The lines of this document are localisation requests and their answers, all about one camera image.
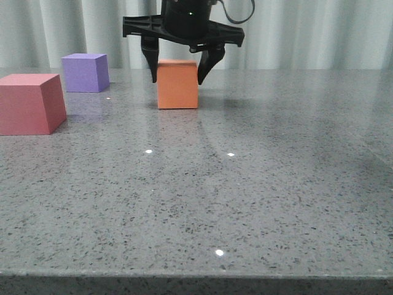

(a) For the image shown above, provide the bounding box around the pale green curtain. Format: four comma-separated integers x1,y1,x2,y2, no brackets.
1,1,392,69

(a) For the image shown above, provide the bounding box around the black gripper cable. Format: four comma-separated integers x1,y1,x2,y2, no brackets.
219,0,257,25

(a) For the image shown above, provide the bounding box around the red foam cube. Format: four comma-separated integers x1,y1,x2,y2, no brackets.
1,74,66,135

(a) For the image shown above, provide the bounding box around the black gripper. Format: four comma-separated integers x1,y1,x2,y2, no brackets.
122,1,244,85

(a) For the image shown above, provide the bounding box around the orange foam cube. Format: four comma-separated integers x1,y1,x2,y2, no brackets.
157,60,198,109

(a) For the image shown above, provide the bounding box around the purple foam cube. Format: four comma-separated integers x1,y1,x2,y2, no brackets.
61,53,110,93

